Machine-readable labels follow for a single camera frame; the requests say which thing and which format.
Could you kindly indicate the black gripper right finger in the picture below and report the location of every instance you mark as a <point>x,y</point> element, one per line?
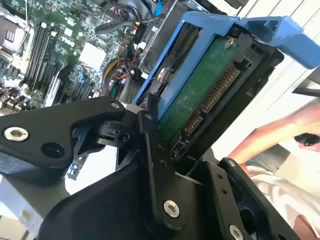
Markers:
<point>220,190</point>

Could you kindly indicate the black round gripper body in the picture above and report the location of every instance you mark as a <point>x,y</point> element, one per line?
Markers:
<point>100,215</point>

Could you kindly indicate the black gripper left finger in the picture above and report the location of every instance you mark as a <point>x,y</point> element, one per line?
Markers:
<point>50,125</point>

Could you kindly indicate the hard disk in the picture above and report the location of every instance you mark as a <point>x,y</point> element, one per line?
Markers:
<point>195,95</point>

